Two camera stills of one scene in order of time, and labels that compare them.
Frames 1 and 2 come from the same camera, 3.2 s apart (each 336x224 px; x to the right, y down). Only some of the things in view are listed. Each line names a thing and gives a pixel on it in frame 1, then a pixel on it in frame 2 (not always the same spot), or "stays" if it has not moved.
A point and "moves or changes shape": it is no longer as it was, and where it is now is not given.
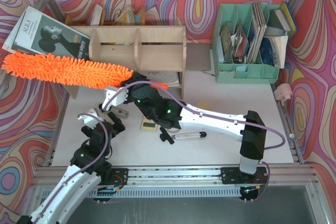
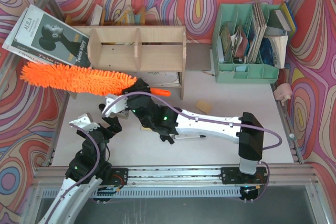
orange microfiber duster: x=69 y=71 moves or changes shape
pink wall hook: x=283 y=92 stays
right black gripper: x=133 y=83 -> x=134 y=94
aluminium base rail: x=189 y=182 stays
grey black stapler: x=121 y=113 stays
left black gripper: x=105 y=125 stays
